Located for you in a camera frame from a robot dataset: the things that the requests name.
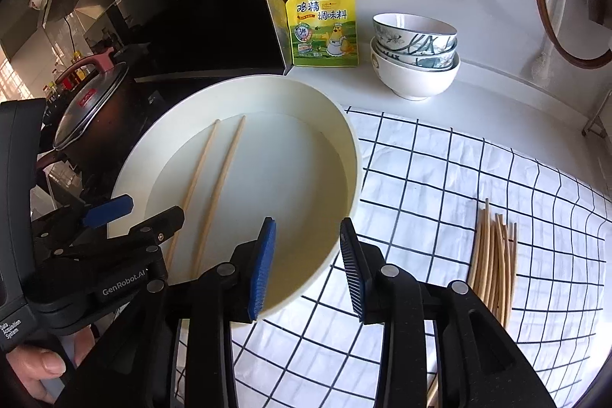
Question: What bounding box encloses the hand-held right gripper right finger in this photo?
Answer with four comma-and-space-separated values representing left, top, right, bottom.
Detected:
339, 217, 558, 408

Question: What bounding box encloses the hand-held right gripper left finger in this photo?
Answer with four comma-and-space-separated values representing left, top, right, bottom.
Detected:
57, 217, 278, 408

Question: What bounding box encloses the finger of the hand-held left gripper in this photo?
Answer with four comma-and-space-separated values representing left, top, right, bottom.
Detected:
54, 206, 186, 270
31, 194, 135, 246

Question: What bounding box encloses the wooden chopstick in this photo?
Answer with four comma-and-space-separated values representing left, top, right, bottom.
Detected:
165, 119, 221, 268
191, 115, 247, 281

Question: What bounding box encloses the white round plastic basin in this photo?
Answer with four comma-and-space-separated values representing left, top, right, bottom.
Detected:
107, 75, 363, 328

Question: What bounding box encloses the pile of wooden chopsticks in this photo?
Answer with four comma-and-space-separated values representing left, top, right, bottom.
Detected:
425, 198, 519, 408

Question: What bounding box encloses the person's left hand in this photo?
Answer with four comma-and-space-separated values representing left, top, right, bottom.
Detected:
7, 328, 96, 404

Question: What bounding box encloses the dark cooking pot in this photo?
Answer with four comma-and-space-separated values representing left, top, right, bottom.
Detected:
36, 64, 139, 182

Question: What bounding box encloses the white black checked cloth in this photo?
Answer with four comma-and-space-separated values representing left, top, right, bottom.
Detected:
174, 104, 612, 408

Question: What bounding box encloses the row of condiment bottles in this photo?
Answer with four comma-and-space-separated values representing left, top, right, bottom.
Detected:
43, 49, 94, 103

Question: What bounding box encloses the plain white ceramic bowl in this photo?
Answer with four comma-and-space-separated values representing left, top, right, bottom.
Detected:
370, 37, 461, 100

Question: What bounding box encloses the blue patterned ceramic bowl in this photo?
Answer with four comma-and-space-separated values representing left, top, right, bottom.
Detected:
373, 13, 458, 55
373, 36, 459, 70

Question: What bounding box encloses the yellow seasoning pouch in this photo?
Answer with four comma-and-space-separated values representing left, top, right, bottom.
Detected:
285, 0, 359, 68

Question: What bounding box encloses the metal rack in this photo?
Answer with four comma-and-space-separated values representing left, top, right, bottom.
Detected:
581, 88, 612, 138

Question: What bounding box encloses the glass pot lid red handle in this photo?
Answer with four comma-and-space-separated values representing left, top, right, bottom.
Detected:
52, 47, 132, 151

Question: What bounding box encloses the white string brush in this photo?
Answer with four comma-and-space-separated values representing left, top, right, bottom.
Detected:
528, 0, 570, 79

